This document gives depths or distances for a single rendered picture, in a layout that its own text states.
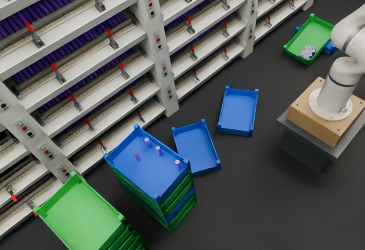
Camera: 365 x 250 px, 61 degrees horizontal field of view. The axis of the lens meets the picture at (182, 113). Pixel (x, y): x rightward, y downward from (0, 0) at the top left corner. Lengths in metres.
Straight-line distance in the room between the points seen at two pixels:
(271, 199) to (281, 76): 0.85
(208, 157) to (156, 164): 0.51
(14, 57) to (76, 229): 0.67
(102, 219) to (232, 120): 0.98
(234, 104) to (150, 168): 0.85
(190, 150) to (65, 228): 0.81
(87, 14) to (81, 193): 0.71
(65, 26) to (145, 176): 0.66
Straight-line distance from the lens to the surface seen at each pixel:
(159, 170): 1.33
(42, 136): 1.48
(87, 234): 1.31
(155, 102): 1.89
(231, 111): 1.95
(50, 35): 1.27
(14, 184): 1.68
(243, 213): 1.67
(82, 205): 1.36
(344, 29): 1.30
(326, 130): 1.51
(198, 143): 1.83
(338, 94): 1.45
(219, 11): 1.84
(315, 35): 2.38
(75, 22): 1.29
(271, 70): 2.20
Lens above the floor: 1.58
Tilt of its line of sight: 53 degrees down
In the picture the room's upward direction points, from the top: 10 degrees counter-clockwise
